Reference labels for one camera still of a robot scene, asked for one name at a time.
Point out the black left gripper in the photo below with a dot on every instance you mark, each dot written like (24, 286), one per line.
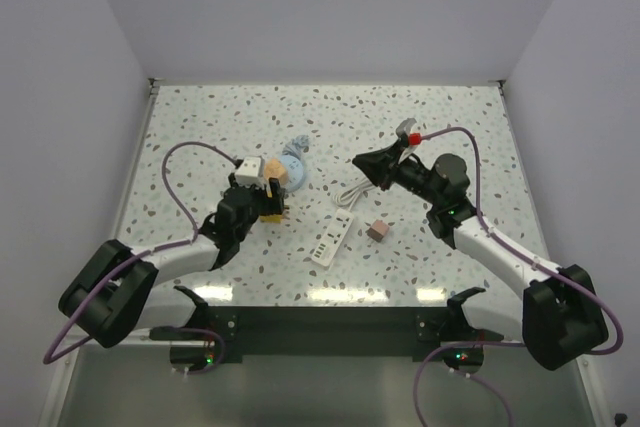
(272, 205)

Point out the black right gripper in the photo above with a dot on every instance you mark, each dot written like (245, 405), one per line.
(377, 165)

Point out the yellow cube socket adapter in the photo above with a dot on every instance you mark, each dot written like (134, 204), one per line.
(271, 206)

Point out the beige cube socket adapter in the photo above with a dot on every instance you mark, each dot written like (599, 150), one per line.
(275, 169)

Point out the light blue round power socket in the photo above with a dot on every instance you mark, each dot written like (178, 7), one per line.
(296, 172)

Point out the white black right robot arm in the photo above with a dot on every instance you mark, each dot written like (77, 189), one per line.
(562, 318)

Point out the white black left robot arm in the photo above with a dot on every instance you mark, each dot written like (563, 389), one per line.
(111, 295)

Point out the pink cube socket adapter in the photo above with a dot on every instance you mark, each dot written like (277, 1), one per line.
(378, 231)

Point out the white power strip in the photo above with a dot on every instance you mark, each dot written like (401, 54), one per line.
(332, 238)

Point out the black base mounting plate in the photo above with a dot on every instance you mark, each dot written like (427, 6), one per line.
(234, 333)

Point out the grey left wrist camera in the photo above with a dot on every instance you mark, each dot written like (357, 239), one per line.
(250, 171)

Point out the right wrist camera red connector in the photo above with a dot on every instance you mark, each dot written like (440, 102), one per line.
(408, 135)

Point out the light blue coiled cord plug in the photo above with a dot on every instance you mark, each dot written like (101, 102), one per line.
(297, 146)

